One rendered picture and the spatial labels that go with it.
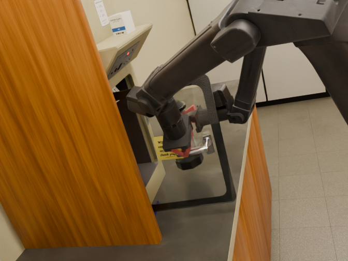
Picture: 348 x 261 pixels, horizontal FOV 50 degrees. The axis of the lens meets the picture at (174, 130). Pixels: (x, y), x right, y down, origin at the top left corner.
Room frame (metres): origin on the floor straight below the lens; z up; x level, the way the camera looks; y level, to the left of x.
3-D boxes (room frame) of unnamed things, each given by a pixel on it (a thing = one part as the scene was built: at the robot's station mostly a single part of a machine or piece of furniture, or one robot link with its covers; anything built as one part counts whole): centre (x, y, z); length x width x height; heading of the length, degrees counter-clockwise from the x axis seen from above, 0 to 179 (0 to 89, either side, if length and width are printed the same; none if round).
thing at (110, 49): (1.13, 0.08, 1.46); 0.32 x 0.12 x 0.10; 160
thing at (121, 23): (1.18, 0.06, 1.54); 0.05 x 0.05 x 0.06; 58
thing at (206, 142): (0.91, -0.04, 1.20); 0.10 x 0.05 x 0.03; 74
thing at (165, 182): (0.96, 0.02, 1.19); 0.30 x 0.01 x 0.40; 75
